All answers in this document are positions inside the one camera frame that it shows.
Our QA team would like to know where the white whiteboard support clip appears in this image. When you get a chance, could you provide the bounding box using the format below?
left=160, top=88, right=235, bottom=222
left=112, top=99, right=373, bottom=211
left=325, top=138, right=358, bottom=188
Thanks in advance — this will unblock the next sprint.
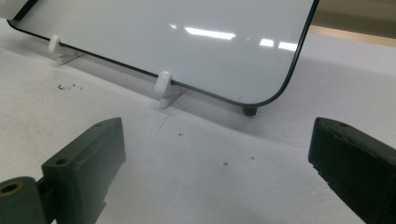
left=153, top=70, right=189, bottom=109
left=47, top=35, right=86, bottom=66

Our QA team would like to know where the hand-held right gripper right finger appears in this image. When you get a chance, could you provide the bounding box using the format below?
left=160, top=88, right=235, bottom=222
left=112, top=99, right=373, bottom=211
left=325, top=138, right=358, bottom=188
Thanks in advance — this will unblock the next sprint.
left=307, top=117, right=396, bottom=224

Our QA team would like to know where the white whiteboard with black frame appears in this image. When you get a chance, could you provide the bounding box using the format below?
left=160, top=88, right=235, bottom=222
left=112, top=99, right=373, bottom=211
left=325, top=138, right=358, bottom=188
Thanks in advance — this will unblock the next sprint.
left=7, top=0, right=320, bottom=118

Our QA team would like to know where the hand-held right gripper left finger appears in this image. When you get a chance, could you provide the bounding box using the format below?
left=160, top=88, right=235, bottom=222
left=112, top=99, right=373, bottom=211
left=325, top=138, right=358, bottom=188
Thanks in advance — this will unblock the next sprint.
left=41, top=117, right=127, bottom=224

